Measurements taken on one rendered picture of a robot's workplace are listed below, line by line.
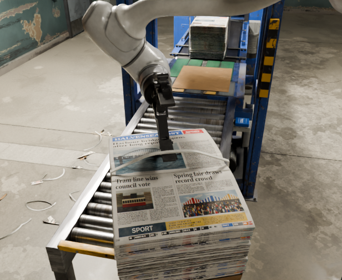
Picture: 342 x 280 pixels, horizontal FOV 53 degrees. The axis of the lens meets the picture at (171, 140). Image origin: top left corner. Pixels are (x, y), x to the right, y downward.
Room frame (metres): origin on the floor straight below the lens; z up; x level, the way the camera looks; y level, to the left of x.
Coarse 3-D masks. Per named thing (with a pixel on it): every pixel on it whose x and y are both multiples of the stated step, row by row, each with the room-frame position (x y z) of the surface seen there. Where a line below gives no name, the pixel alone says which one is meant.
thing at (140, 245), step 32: (128, 192) 0.58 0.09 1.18; (160, 192) 0.58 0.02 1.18; (192, 192) 0.58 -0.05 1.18; (224, 192) 0.59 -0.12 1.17; (128, 224) 0.50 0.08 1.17; (160, 224) 0.50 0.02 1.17; (192, 224) 0.50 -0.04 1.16; (224, 224) 0.50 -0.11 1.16; (128, 256) 0.46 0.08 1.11; (160, 256) 0.47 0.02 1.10; (192, 256) 0.48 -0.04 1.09; (224, 256) 0.50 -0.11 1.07
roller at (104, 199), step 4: (96, 192) 1.04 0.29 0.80; (100, 192) 1.04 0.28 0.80; (96, 196) 1.02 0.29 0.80; (100, 196) 1.02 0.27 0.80; (104, 196) 1.02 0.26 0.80; (108, 196) 1.02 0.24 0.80; (96, 200) 1.01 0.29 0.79; (100, 200) 1.01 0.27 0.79; (104, 200) 1.00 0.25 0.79; (108, 200) 1.00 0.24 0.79; (108, 204) 1.00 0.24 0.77
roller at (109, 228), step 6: (84, 216) 0.91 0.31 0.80; (90, 216) 0.91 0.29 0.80; (96, 216) 0.91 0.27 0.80; (84, 222) 0.88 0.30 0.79; (90, 222) 0.88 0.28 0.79; (96, 222) 0.88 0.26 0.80; (102, 222) 0.88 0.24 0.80; (108, 222) 0.88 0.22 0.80; (90, 228) 0.87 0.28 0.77; (96, 228) 0.87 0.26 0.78; (102, 228) 0.86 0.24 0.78; (108, 228) 0.86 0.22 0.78
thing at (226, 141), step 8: (232, 104) 1.85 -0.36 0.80; (232, 112) 1.74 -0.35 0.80; (224, 120) 1.65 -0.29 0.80; (232, 120) 1.65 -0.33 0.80; (224, 128) 1.55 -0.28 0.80; (232, 128) 1.55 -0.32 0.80; (224, 136) 1.47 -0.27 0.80; (232, 136) 1.50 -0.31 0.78; (224, 144) 1.39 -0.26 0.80; (224, 152) 1.32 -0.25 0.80
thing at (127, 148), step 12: (156, 132) 0.86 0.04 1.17; (180, 132) 0.86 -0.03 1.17; (192, 132) 0.86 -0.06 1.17; (204, 132) 0.86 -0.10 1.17; (120, 144) 0.78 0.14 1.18; (132, 144) 0.78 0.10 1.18; (144, 144) 0.78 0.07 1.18; (156, 144) 0.78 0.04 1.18; (180, 144) 0.78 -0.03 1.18; (192, 144) 0.78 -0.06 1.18; (204, 144) 0.78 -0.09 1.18; (216, 144) 0.78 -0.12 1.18; (120, 156) 0.71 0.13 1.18; (132, 156) 0.71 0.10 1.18; (156, 156) 0.71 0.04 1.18; (180, 156) 0.72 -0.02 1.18
